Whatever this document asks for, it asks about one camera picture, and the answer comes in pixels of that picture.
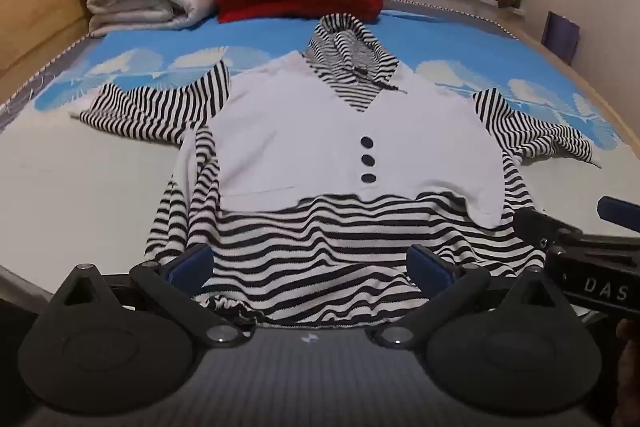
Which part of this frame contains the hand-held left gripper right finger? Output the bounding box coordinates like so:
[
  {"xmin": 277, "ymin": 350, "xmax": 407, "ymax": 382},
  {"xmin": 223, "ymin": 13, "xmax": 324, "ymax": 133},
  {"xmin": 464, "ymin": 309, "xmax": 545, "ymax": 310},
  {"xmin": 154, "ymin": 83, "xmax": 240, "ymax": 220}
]
[{"xmin": 366, "ymin": 244, "xmax": 581, "ymax": 350}]

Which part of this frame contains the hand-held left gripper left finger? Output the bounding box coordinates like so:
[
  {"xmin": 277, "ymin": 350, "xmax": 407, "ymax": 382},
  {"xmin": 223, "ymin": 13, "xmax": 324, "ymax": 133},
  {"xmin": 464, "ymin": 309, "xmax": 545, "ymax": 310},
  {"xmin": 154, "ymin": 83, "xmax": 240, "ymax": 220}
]
[{"xmin": 48, "ymin": 243, "xmax": 252, "ymax": 350}]

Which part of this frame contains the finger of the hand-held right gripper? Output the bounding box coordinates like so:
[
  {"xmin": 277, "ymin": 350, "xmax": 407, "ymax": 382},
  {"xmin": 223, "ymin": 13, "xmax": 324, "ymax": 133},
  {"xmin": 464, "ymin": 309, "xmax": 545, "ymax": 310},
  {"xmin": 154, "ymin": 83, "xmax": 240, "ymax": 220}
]
[
  {"xmin": 597, "ymin": 195, "xmax": 640, "ymax": 236},
  {"xmin": 514, "ymin": 208, "xmax": 585, "ymax": 254}
]

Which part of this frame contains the black white striped hooded top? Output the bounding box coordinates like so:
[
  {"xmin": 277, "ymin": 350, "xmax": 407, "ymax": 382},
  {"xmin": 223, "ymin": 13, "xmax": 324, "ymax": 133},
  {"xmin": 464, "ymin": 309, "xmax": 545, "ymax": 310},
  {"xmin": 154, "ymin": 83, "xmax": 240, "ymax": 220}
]
[{"xmin": 70, "ymin": 13, "xmax": 603, "ymax": 329}]

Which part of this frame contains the person's right hand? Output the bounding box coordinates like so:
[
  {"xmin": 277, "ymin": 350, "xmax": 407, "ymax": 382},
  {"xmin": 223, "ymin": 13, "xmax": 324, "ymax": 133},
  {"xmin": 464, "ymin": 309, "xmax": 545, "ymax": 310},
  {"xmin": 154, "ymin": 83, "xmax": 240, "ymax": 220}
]
[{"xmin": 615, "ymin": 318, "xmax": 640, "ymax": 427}]

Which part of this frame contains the purple folder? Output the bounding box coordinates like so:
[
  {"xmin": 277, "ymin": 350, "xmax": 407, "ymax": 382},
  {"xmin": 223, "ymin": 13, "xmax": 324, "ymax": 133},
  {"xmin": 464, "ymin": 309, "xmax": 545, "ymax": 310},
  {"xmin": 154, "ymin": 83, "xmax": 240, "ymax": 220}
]
[{"xmin": 541, "ymin": 11, "xmax": 581, "ymax": 64}]

